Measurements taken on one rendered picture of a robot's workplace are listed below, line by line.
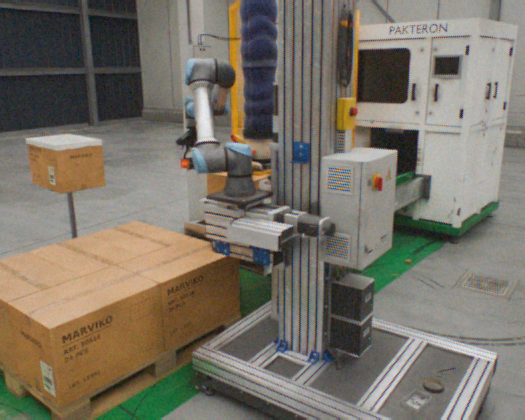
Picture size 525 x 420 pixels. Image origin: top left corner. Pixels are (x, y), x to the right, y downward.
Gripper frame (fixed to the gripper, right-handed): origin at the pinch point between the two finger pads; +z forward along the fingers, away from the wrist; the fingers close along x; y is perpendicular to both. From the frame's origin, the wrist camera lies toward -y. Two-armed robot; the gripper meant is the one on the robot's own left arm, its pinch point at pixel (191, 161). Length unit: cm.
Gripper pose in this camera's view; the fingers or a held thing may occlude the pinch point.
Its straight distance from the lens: 289.3
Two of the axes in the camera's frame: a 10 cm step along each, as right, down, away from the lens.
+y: 6.5, -2.2, 7.2
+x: -7.6, -1.7, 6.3
